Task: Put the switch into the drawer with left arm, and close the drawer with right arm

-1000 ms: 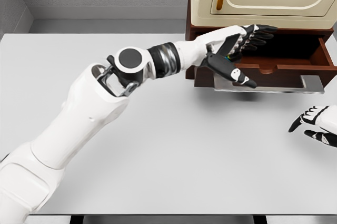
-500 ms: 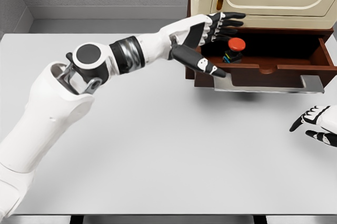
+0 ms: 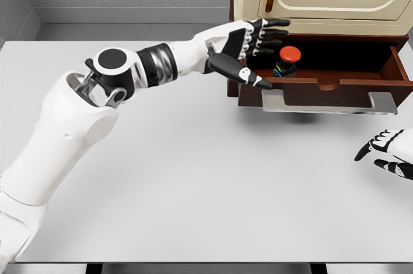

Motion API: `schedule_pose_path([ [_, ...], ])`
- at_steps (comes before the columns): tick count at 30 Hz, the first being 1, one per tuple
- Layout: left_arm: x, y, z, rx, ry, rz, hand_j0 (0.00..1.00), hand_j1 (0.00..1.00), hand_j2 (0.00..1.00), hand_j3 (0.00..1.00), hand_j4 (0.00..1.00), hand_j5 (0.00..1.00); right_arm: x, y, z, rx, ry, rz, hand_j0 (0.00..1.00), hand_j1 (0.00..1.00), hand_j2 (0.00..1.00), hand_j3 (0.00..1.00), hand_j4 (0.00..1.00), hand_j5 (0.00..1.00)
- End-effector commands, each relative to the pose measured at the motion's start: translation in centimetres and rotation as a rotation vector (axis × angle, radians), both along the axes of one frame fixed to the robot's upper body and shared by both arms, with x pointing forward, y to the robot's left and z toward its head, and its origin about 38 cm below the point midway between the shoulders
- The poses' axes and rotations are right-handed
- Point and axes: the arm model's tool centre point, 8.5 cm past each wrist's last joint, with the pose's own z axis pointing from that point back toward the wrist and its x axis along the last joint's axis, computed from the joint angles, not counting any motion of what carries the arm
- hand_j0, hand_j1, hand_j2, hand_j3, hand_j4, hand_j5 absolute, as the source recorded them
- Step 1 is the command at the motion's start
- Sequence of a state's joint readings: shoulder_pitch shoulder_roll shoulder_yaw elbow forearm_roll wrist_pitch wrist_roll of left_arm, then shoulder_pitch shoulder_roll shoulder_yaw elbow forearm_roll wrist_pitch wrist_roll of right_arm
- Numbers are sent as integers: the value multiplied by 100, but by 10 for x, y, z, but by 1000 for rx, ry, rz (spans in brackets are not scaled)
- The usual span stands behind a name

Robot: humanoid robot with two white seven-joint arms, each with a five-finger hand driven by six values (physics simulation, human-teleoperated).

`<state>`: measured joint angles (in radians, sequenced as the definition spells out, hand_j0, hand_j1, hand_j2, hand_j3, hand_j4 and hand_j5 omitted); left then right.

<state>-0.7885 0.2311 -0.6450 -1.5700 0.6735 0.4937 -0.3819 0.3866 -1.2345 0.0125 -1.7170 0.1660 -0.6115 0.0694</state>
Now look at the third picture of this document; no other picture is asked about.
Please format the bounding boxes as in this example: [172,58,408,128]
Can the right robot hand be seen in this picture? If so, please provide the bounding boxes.
[354,128,413,182]

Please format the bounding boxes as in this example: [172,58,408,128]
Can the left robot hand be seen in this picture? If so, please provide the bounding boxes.
[194,18,292,90]

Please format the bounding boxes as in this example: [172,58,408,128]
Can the red button switch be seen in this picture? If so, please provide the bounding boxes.
[273,46,302,79]

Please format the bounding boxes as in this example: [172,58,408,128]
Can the brown drawer with metal handle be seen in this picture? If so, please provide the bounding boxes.
[237,40,413,115]

